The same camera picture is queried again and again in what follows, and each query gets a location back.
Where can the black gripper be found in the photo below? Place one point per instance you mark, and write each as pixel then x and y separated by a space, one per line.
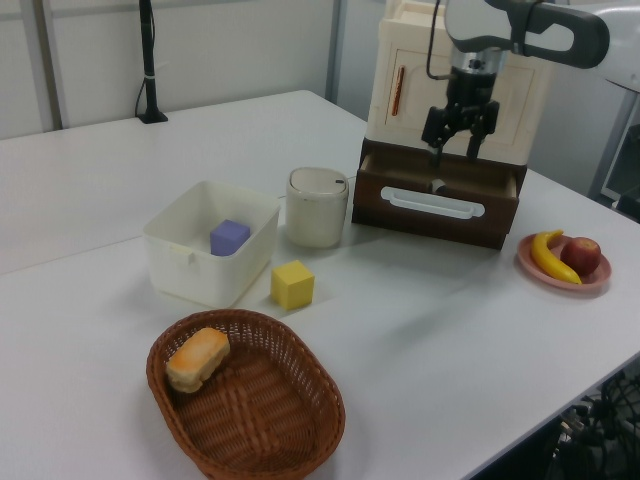
pixel 470 100

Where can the black white panda toy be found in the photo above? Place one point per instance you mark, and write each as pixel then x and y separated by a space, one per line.
pixel 437 185

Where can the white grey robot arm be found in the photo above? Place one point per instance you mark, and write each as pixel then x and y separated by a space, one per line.
pixel 475 20

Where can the cream toy cabinet brown base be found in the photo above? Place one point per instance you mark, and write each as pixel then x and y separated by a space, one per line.
pixel 400 40

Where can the yellow toy banana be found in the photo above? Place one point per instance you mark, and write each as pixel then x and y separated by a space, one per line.
pixel 545 257

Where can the red toy apple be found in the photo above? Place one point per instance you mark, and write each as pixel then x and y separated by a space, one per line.
pixel 582 255

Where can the toy bread loaf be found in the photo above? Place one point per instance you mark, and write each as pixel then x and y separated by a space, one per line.
pixel 197 357

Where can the grey equipment rack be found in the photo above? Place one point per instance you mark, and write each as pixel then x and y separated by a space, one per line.
pixel 625 165

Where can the white lidded trash can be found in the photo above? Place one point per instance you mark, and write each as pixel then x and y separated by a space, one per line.
pixel 315 215

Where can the pink plate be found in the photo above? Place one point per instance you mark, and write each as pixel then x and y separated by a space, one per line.
pixel 595 282

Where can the yellow cube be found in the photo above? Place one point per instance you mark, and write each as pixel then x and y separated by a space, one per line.
pixel 292 285

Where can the purple cube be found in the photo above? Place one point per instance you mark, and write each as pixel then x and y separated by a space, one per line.
pixel 227 240

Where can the white plastic bin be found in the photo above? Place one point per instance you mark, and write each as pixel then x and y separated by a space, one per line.
pixel 200 275

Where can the black pole stand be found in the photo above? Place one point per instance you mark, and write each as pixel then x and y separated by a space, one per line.
pixel 148 75

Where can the brown wicker basket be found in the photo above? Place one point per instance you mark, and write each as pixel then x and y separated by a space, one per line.
pixel 260 415

